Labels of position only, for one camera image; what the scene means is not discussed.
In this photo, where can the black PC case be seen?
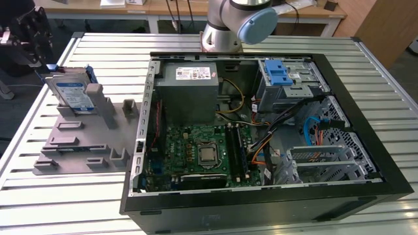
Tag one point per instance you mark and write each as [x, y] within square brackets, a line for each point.
[229, 210]

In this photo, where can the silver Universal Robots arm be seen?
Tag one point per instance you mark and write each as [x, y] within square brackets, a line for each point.
[222, 34]

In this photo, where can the small black object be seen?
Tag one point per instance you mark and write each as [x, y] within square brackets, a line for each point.
[331, 6]

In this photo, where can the grey parts rack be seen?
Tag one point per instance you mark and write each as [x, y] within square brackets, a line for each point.
[84, 137]

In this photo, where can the silver CPU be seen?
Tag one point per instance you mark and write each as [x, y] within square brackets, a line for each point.
[207, 154]

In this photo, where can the grey power supply unit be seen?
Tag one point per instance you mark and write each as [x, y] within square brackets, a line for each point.
[186, 102]

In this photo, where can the blue plastic latch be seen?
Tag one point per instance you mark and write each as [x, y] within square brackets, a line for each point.
[275, 73]

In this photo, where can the white furniture foot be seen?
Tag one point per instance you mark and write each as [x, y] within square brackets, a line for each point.
[7, 90]

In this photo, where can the wooden desk white frame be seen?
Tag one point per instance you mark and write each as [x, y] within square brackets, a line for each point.
[98, 11]

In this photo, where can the silver disk bay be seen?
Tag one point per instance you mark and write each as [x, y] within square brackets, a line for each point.
[326, 164]

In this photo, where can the silver drive cage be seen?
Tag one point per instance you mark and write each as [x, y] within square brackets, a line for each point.
[294, 95]

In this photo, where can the wooden cabinet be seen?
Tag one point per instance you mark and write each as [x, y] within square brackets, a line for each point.
[385, 29]

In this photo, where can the hard disk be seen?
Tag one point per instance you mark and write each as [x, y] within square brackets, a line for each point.
[71, 95]

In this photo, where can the CPU socket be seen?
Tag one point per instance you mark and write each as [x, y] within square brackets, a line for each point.
[208, 167]

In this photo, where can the green motherboard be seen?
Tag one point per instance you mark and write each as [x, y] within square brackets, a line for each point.
[178, 147]

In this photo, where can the black RAM slot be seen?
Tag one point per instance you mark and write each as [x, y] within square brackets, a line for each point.
[234, 151]
[243, 151]

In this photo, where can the black graphics card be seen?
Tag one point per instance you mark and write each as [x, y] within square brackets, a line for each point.
[202, 180]

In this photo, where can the small white box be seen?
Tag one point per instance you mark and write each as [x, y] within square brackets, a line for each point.
[135, 2]

